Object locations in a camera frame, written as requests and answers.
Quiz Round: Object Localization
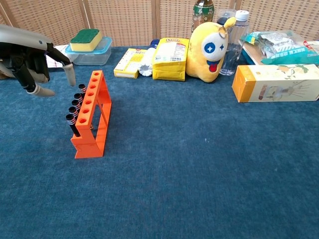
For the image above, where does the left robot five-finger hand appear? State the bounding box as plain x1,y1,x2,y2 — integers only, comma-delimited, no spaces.
0,23,77,98

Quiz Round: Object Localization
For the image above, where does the orange tube rack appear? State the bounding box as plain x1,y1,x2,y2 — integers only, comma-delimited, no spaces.
70,70,112,159

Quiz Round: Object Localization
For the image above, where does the brown capybara plush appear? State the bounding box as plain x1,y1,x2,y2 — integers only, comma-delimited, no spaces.
0,63,17,81

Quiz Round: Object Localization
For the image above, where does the yellow green sponge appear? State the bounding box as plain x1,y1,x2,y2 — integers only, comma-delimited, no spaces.
69,28,103,52

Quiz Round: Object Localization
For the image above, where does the clear blue-rimmed plastic container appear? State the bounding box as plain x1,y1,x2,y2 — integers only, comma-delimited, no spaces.
65,36,113,66

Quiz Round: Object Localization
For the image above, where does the wicker folding screen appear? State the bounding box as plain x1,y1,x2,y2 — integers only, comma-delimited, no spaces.
0,0,319,50

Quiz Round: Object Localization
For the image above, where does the small yellow cardboard box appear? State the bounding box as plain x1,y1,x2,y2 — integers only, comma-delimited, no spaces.
113,47,148,80

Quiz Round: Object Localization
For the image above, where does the white tube with blue cap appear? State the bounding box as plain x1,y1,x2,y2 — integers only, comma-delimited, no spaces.
138,39,160,77

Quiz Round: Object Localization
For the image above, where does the yellow Lipo snack bag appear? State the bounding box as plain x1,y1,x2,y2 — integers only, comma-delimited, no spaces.
152,37,190,82

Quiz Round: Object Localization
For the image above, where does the yellow cartoon plush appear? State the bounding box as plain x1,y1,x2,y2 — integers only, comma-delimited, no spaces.
185,16,237,84

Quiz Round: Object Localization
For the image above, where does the brown tea bottle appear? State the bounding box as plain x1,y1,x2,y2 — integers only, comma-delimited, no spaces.
191,0,215,34

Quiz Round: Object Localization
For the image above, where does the blue table cloth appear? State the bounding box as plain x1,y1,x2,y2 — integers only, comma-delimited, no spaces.
0,46,319,239

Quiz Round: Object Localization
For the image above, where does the clear jar with lid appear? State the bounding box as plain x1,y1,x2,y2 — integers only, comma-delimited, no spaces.
216,8,237,33

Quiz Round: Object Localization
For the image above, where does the clear water bottle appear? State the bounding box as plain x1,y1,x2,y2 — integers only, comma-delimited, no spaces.
219,9,250,76

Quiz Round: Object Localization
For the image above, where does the flat wooden teal-edged box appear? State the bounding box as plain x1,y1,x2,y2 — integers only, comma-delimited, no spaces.
241,41,267,66

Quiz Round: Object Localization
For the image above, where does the orange cream carton box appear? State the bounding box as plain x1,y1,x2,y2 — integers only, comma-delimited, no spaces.
231,63,319,104

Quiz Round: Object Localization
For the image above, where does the teal clear snack bag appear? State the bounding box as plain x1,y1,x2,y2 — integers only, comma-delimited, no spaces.
240,29,319,66

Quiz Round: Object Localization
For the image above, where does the long white plastic packet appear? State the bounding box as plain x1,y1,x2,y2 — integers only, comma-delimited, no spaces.
304,40,319,54

